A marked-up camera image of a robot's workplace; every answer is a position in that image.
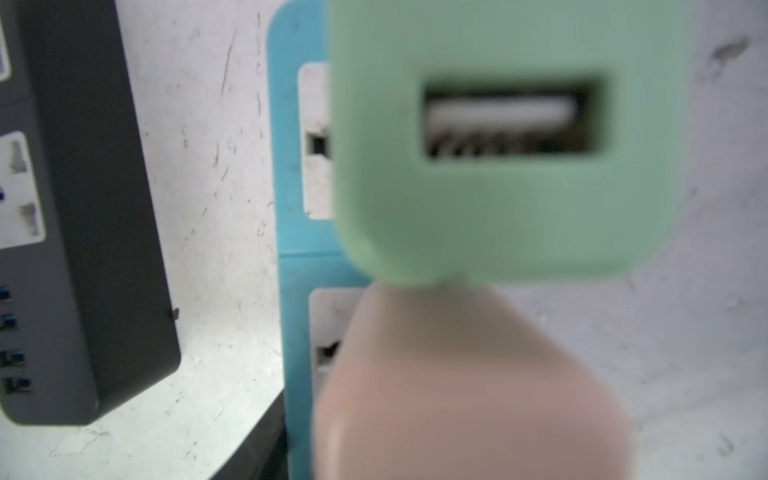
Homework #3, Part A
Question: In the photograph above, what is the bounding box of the green usb charger plug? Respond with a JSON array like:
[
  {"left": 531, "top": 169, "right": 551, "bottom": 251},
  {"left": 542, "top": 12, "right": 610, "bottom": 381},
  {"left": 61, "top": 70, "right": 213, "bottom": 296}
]
[{"left": 326, "top": 1, "right": 689, "bottom": 287}]

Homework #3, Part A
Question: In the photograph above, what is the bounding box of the teal rectangular power strip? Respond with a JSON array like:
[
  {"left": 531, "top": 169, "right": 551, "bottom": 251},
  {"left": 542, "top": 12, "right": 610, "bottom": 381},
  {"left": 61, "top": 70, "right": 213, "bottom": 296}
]
[{"left": 266, "top": 1, "right": 369, "bottom": 479}]

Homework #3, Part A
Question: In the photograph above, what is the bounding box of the beige pink charger plug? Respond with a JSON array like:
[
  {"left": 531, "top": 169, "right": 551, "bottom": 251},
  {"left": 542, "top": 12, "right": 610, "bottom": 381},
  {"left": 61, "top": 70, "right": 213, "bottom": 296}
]
[{"left": 312, "top": 282, "right": 632, "bottom": 479}]

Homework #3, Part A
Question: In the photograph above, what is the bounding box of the black power strip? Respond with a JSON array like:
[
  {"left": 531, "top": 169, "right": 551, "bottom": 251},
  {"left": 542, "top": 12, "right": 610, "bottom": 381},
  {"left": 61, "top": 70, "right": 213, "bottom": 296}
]
[{"left": 1, "top": 1, "right": 181, "bottom": 426}]

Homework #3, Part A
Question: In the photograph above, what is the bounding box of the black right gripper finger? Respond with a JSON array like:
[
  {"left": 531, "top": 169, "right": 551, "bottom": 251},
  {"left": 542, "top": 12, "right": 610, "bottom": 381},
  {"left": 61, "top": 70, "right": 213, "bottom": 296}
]
[{"left": 212, "top": 392, "right": 288, "bottom": 480}]

